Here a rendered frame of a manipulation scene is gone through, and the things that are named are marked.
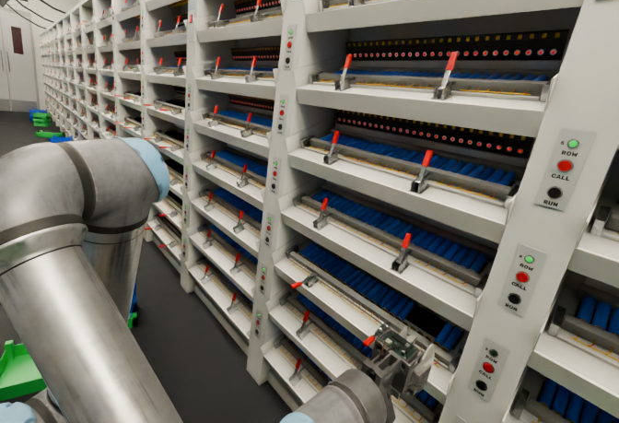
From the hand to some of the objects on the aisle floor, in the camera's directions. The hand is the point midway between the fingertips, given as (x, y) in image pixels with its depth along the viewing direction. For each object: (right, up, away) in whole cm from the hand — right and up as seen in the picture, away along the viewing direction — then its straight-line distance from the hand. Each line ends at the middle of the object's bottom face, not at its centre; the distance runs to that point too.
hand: (420, 348), depth 63 cm
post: (-39, -41, +65) cm, 86 cm away
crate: (-121, -34, +50) cm, 135 cm away
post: (+8, -62, +18) cm, 65 cm away
